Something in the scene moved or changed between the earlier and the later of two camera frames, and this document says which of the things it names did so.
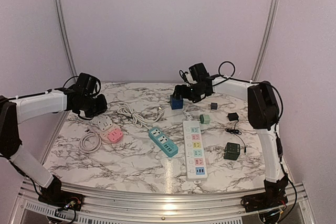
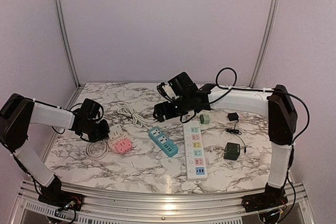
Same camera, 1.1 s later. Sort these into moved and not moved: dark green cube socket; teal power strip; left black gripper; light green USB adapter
Moved: left black gripper
Not moved: teal power strip; dark green cube socket; light green USB adapter
